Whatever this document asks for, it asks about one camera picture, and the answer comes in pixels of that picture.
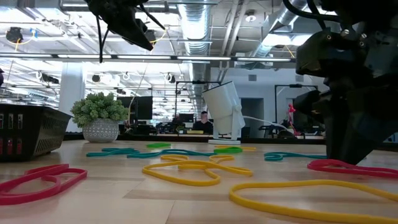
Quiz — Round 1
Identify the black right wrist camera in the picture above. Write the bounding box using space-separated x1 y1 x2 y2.
295 27 364 78

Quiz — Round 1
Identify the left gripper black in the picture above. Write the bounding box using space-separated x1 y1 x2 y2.
84 0 155 50

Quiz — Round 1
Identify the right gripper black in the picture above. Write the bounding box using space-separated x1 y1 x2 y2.
293 17 398 166

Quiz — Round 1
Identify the black computer monitor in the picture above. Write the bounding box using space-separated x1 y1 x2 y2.
117 95 154 121

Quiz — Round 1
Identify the teal rubber band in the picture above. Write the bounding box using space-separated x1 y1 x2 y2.
126 149 218 159
263 151 327 162
86 147 141 158

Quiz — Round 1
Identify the long yellow rubber band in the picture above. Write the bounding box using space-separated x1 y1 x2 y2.
229 179 398 224

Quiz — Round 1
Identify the green rubber band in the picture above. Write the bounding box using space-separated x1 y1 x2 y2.
213 146 243 154
146 142 172 149

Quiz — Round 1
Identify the red rubber band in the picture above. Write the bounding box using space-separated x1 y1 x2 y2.
307 159 398 179
0 164 88 206

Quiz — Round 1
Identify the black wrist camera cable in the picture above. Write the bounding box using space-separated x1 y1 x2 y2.
282 0 341 23

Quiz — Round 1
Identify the black distant gantry frame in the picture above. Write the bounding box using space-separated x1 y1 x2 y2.
274 83 318 125

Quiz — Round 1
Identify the silver ventilation duct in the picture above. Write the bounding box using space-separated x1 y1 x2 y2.
248 0 312 58
177 0 212 113

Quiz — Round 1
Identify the black mesh basket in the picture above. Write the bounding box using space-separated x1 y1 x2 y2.
0 103 73 162

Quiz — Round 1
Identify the white desk lamp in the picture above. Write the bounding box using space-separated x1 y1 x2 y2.
201 81 246 146

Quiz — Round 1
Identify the person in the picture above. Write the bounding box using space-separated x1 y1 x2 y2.
192 111 215 135

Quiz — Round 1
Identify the red figure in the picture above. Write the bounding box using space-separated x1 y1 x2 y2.
287 103 297 129

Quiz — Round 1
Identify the white column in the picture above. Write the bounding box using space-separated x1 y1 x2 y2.
58 62 86 133

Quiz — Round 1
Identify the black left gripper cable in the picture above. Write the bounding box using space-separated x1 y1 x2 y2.
95 15 110 64

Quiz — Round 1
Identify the green potted plant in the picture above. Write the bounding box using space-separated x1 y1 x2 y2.
70 91 130 143

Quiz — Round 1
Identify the black ceiling device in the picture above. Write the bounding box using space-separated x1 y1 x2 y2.
5 26 24 44

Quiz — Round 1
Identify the white lamp cable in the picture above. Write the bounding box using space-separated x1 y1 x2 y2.
242 115 292 133

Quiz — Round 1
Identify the long light bar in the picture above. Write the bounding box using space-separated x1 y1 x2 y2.
0 52 296 64

